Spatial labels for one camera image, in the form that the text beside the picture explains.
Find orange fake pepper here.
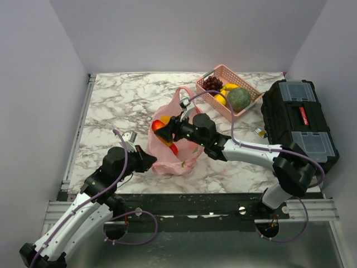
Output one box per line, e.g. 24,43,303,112
152,116,173,147

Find pink plastic bag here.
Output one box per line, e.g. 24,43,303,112
147,86,203,176

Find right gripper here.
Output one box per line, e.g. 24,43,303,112
155,111,207,147

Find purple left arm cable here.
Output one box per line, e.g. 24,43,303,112
29,128,158,268

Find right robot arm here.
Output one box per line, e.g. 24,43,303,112
154,113,316,219

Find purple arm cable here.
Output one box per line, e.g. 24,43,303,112
189,89,326,243
29,128,158,268

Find yellow fake lemon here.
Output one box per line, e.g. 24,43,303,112
214,94,226,106

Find black plastic toolbox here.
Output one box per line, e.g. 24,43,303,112
261,79,340,173

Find red fake pepper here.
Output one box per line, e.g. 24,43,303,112
151,119,179,156

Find dark red fake grapes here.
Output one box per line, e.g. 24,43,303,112
202,76,223,91

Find small yellow black object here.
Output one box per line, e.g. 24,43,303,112
255,128,268,138

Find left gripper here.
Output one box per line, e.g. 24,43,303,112
115,145,158,183

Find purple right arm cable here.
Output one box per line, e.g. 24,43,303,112
189,89,326,243

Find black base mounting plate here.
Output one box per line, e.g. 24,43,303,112
107,193,289,233

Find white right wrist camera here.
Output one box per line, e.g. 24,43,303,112
179,97,196,122

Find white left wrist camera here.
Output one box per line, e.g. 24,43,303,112
120,130,137,152

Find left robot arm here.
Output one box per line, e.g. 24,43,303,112
20,145,157,267

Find green fake melon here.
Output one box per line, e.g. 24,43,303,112
227,87,251,112

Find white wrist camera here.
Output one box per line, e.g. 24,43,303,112
120,130,137,152
179,97,196,122

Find pink perforated plastic basket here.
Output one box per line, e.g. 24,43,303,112
196,64,262,122

